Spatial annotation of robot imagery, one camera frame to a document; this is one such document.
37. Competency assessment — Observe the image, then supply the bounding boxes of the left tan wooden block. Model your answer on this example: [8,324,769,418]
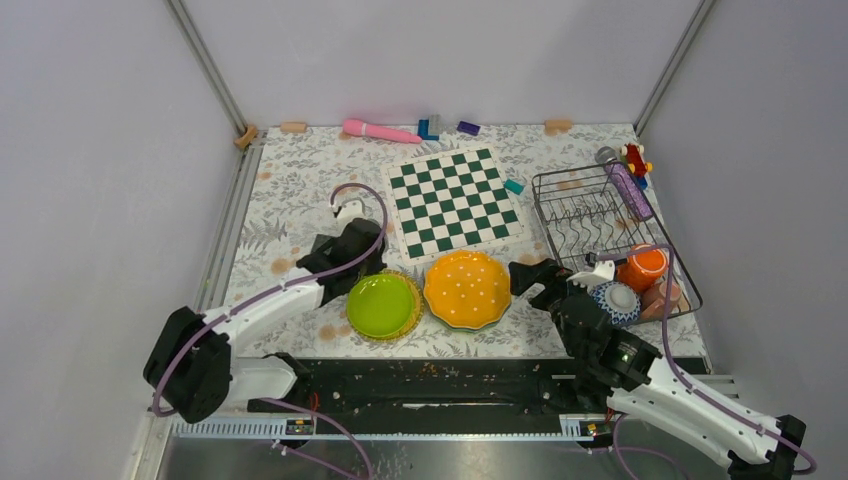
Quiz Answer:
[279,122,308,134]

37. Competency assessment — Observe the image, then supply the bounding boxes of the corner wooden block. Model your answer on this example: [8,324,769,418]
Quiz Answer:
[233,124,259,150]

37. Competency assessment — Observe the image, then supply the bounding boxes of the black wire dish rack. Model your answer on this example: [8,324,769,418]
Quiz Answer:
[531,164,671,273]

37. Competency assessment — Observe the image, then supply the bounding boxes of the green white chessboard mat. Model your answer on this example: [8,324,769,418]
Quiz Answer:
[381,145,531,266]

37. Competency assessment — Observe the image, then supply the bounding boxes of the pink wand massager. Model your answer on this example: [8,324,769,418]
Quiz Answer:
[342,119,423,144]

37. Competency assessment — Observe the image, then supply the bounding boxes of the purple brick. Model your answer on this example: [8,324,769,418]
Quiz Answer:
[456,121,481,136]

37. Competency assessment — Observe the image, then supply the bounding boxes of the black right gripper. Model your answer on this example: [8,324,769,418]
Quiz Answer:
[507,257,596,329]

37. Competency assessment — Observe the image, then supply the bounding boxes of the teal small block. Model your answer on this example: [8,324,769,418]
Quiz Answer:
[504,179,524,195]

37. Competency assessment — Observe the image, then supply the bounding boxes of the blue dotted plate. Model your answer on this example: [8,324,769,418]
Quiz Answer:
[436,312,503,332]

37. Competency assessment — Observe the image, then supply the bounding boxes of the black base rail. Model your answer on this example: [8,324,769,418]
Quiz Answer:
[284,358,608,437]

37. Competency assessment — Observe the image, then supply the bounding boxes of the red yellow toy figure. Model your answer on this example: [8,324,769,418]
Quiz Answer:
[620,143,653,178]

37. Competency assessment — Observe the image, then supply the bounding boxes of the yellow dotted plate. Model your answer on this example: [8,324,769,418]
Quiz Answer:
[423,250,512,317]

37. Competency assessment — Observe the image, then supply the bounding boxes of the pink cup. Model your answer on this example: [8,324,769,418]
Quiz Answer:
[639,280,682,322]

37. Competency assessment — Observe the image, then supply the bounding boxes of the woven bamboo tray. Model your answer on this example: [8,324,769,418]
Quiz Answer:
[357,268,427,343]

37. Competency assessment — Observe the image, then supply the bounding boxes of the grey block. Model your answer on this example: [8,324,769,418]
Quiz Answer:
[427,114,443,136]

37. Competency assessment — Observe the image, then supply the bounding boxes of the orange mug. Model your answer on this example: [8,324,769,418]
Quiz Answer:
[616,243,669,294]

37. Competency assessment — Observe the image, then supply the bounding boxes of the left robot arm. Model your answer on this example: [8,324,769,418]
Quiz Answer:
[142,218,386,423]

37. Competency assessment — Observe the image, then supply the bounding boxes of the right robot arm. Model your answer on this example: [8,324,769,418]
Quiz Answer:
[509,259,806,479]

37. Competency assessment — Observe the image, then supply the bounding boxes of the blue white patterned bowl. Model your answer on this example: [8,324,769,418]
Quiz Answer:
[589,281,641,327]

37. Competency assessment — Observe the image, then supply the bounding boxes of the lime green plate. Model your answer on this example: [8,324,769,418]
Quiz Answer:
[345,274,417,340]

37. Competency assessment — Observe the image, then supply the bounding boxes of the right tan wooden block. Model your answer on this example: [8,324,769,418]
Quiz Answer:
[544,119,574,135]

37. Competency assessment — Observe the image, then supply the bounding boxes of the tan wooden block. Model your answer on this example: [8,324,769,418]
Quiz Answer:
[279,122,308,134]
[544,119,574,135]

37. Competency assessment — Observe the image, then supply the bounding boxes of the blue L-shaped block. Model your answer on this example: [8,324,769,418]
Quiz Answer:
[417,119,439,141]

